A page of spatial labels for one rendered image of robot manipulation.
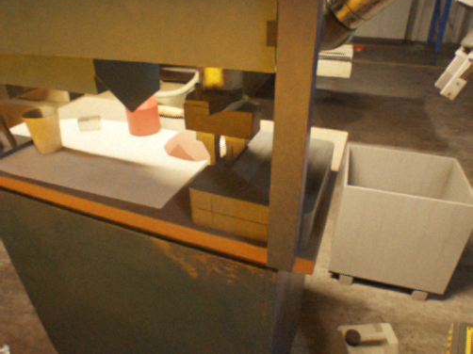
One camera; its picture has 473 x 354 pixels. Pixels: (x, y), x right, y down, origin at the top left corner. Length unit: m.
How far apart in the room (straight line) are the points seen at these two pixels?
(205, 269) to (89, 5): 0.46
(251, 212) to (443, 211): 1.12
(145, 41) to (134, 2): 0.05
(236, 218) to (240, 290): 0.17
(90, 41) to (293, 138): 0.29
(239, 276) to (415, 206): 1.02
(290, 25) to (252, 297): 0.47
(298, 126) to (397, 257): 1.35
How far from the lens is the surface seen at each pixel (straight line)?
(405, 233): 1.58
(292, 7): 0.35
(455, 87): 0.79
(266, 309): 0.66
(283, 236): 0.45
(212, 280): 0.66
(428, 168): 1.89
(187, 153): 0.76
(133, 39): 0.45
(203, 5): 0.39
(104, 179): 0.74
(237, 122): 0.57
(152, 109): 0.89
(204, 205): 0.54
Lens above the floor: 1.31
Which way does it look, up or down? 29 degrees down
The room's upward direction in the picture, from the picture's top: straight up
